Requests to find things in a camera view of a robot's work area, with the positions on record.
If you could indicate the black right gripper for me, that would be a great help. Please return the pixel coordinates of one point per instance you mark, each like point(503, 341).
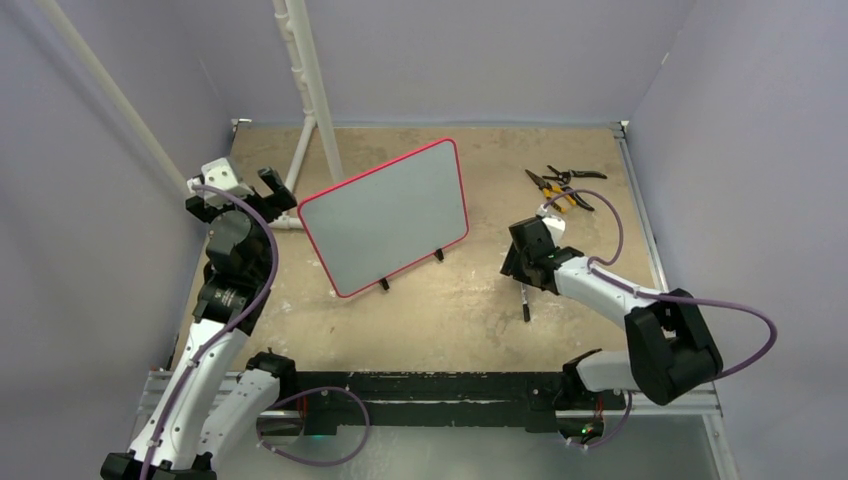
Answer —
point(512, 266)

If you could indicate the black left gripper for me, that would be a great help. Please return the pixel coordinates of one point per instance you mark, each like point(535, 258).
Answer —
point(276, 202)

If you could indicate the white marker pen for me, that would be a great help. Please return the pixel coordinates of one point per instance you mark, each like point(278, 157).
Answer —
point(526, 312)

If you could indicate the red framed whiteboard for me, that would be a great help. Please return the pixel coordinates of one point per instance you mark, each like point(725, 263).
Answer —
point(388, 218)

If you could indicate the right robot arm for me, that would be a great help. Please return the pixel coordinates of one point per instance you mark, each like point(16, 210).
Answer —
point(669, 348)

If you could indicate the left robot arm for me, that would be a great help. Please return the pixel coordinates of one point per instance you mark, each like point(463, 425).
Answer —
point(188, 433)

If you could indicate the black base bar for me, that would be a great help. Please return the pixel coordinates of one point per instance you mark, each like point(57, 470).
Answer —
point(537, 402)

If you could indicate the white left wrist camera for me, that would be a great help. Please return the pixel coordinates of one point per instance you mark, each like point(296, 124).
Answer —
point(222, 175)

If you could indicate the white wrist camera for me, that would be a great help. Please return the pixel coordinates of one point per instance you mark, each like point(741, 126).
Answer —
point(553, 221)
point(222, 175)

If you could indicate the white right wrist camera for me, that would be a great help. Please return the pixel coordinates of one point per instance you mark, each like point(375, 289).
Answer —
point(553, 221)

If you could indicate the yellow handled pliers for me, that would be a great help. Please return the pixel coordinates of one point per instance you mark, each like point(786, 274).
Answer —
point(550, 190)

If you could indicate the black handled pliers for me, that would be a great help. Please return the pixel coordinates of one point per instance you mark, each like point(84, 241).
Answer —
point(564, 177)

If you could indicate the white PVC pipe frame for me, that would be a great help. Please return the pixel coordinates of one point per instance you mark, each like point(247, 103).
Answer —
point(292, 21)

